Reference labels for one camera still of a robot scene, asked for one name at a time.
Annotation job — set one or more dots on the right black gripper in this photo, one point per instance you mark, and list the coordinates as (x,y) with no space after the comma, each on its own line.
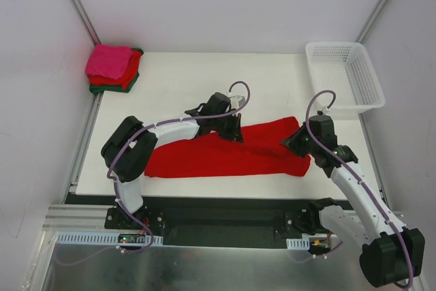
(299,138)

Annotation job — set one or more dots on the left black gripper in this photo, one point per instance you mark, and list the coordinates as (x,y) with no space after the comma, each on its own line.
(230,127)

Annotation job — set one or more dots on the red t shirt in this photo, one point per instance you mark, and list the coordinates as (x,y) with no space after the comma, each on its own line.
(128,76)
(260,153)

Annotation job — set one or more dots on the white plastic basket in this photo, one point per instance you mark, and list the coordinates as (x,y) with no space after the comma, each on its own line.
(346,69)

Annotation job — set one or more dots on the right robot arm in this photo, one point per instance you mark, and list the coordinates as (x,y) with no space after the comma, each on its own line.
(389,252)

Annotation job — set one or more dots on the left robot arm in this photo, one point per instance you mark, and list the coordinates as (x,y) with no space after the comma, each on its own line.
(127,152)

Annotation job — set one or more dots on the folded red t shirt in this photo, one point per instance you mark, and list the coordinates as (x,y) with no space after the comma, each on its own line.
(128,76)

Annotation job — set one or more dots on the folded green t shirt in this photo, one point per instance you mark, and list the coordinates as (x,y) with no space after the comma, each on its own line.
(95,89)

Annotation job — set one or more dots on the folded pink t shirt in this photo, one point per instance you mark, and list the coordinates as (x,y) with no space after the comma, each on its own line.
(108,61)

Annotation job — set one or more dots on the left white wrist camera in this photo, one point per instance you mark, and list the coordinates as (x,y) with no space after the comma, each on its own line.
(236,102)

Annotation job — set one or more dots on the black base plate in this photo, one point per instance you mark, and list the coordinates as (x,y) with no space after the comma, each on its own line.
(241,237)

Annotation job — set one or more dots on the right grey cable duct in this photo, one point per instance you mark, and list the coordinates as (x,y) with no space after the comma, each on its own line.
(302,244)

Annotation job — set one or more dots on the grey cable duct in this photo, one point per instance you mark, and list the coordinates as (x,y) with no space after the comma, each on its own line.
(302,244)
(107,238)

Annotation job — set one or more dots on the left grey cable duct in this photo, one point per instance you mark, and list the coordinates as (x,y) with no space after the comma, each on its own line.
(107,238)

